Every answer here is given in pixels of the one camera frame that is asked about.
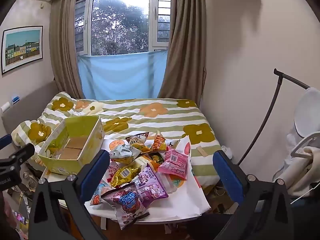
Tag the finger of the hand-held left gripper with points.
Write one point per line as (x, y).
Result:
(5, 142)
(22, 152)

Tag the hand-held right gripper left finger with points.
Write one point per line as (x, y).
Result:
(95, 172)

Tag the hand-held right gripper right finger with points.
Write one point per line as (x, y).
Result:
(228, 175)

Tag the light blue snack packet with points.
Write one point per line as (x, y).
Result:
(98, 192)

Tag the gold snack packet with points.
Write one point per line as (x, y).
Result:
(122, 175)

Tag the yellow cardboard box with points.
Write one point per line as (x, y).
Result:
(62, 168)

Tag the silver snack packet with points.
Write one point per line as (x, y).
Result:
(122, 153)

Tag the red snack packet blue label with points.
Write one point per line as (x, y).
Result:
(127, 202)

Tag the yellow snack packet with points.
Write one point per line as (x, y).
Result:
(137, 140)

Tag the pink snack packet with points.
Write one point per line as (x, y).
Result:
(175, 163)

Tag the purple snack packet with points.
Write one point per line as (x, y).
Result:
(151, 187)

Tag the translucent white snack packet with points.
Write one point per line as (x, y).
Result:
(167, 182)

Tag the dark green snack packet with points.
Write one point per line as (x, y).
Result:
(156, 158)

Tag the white snack packet black print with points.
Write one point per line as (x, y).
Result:
(173, 144)

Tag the orange snack packet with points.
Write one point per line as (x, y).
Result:
(158, 143)

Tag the small tan card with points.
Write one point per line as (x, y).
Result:
(201, 151)

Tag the grey padded headboard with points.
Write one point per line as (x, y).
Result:
(30, 105)

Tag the white fruit-print tablecloth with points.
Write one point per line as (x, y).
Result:
(185, 200)

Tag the cream cloth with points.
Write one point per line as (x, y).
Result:
(300, 175)

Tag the white clothes hanger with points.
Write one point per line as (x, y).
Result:
(300, 146)

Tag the white table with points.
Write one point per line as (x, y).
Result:
(162, 220)

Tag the black curved lamp pole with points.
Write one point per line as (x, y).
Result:
(276, 100)

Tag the framed houses picture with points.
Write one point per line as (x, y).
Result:
(22, 47)

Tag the light blue cloth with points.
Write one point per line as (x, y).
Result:
(120, 75)

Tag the white round panel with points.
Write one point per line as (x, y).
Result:
(308, 112)

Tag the brown curtain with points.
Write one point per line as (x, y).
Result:
(185, 55)
(65, 42)

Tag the window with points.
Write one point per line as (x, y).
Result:
(117, 22)

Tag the white wall socket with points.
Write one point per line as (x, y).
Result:
(5, 107)

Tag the small blue wall item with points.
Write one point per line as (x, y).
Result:
(16, 99)

